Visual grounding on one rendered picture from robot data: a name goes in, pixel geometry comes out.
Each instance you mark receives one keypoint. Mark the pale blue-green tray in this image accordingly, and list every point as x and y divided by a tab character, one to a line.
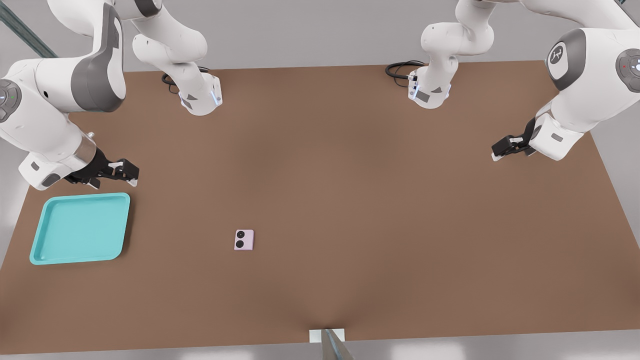
80	229

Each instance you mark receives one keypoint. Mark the small pale lilac phone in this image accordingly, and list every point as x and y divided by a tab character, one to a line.
244	240

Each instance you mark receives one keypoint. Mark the silver frame post with foot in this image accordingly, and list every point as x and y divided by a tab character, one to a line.
330	340

